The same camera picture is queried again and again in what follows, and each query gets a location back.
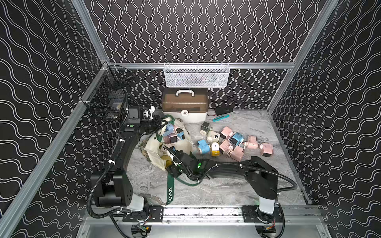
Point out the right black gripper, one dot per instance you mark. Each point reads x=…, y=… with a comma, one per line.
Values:
x=171, y=169

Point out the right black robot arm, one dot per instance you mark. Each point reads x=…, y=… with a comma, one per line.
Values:
x=264, y=179

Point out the cream tote bag green handles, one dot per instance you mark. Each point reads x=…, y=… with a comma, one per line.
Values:
x=160, y=186

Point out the brown lid white toolbox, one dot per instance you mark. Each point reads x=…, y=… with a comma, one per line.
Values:
x=188, y=105

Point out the light blue pencil sharpener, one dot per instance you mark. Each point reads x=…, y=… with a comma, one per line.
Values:
x=168, y=130

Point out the blue rounded pencil sharpener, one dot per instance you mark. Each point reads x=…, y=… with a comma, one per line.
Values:
x=203, y=147

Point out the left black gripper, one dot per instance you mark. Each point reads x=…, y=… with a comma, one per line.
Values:
x=156, y=123

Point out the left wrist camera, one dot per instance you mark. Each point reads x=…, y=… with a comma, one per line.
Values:
x=137, y=115

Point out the black battery pack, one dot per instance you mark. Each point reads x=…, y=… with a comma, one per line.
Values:
x=223, y=110

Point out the green pencil sharpener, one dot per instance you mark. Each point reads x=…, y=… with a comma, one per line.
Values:
x=205, y=128

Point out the white wire mesh basket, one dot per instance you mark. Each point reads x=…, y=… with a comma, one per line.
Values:
x=196, y=74

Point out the teal utility knife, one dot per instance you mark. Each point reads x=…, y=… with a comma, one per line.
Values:
x=221, y=117

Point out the pink square pencil sharpener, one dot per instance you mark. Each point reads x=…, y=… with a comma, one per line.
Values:
x=266, y=149

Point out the pink round pencil sharpener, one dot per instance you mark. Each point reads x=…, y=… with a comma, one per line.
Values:
x=252, y=143

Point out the cream white pencil sharpener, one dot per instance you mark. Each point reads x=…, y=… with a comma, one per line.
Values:
x=213, y=137

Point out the yellow pencil sharpener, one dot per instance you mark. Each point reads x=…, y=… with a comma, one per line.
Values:
x=215, y=149

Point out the pink boxy pencil sharpener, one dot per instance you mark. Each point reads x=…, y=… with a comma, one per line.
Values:
x=226, y=147

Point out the black wire basket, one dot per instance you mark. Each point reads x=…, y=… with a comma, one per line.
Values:
x=109, y=100

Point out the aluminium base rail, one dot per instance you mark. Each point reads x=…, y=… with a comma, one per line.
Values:
x=226, y=215

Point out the blue square pencil sharpener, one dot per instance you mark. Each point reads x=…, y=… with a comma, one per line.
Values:
x=236, y=139

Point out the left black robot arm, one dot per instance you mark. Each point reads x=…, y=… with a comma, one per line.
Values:
x=112, y=193

